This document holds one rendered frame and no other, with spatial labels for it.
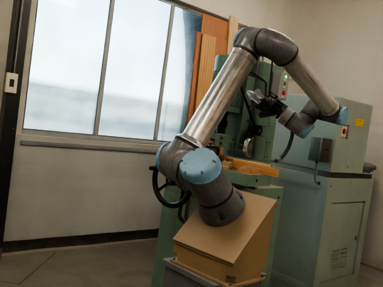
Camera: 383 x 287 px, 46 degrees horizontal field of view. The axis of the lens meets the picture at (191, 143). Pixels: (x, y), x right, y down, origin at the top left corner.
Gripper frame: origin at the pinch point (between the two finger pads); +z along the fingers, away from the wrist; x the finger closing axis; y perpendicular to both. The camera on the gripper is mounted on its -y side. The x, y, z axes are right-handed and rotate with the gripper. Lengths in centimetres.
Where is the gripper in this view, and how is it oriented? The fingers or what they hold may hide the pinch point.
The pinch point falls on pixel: (248, 93)
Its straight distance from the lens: 236.4
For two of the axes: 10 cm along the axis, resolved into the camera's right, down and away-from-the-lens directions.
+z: -7.9, -5.9, 1.5
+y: 2.0, -4.9, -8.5
